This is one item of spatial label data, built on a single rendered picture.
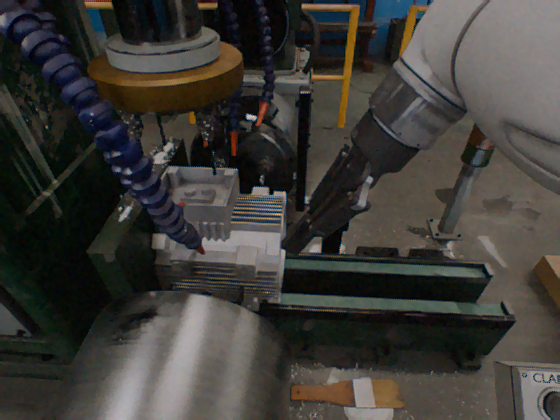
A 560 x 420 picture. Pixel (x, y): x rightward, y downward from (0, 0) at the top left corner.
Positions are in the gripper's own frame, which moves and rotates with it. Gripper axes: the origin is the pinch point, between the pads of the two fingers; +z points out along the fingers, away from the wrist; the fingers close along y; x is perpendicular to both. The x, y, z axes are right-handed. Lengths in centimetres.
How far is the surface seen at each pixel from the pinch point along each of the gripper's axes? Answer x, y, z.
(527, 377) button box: 23.1, 18.4, -10.6
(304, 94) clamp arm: -7.3, -18.0, -12.2
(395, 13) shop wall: 133, -506, -13
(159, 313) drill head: -14.9, 18.3, 1.5
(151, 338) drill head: -14.8, 20.9, 1.4
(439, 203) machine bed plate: 53, -48, 5
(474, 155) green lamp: 36, -34, -15
